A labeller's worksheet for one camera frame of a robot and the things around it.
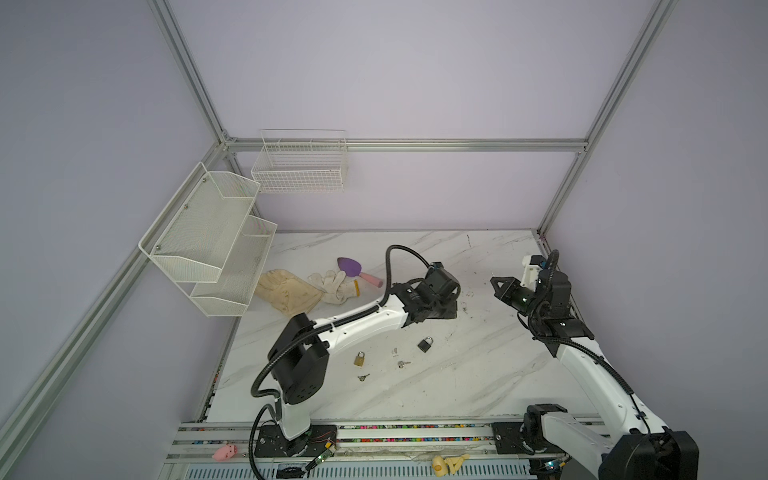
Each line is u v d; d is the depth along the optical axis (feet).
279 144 3.00
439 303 2.16
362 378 2.75
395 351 2.90
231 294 2.89
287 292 3.33
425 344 2.96
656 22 2.27
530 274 2.35
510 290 2.31
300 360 1.48
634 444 1.35
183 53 2.40
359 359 2.88
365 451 2.40
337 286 3.33
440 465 2.24
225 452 2.30
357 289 3.34
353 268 3.55
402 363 2.82
